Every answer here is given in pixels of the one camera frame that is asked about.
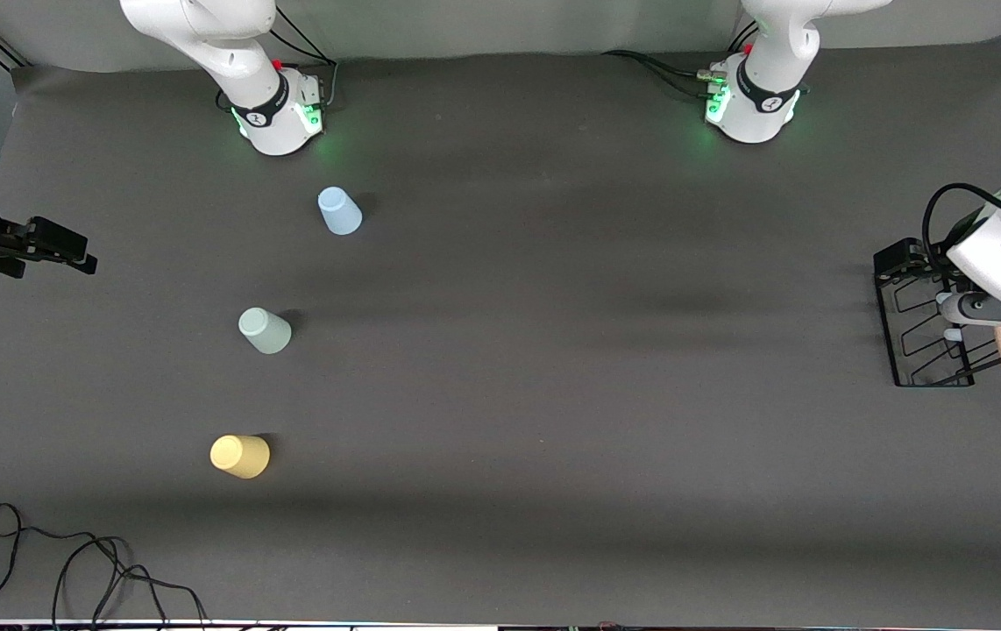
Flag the black wire cup holder rack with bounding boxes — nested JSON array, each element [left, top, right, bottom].
[[874, 263, 1001, 388]]

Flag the pale green plastic cup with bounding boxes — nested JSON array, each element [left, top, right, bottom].
[[238, 307, 293, 355]]

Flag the yellow plastic cup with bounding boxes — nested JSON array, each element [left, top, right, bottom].
[[209, 435, 272, 479]]

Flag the light blue plastic cup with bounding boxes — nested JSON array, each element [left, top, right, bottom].
[[317, 187, 363, 236]]

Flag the black left arm wrist cable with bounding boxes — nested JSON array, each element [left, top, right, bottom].
[[921, 182, 1001, 264]]

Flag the black right arm base cables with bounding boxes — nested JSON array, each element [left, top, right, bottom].
[[218, 4, 340, 113]]

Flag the black arm base cables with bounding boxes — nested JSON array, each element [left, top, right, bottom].
[[218, 4, 340, 113], [601, 22, 761, 99]]

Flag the black left arm base cables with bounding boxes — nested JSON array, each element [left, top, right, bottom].
[[601, 22, 761, 99]]

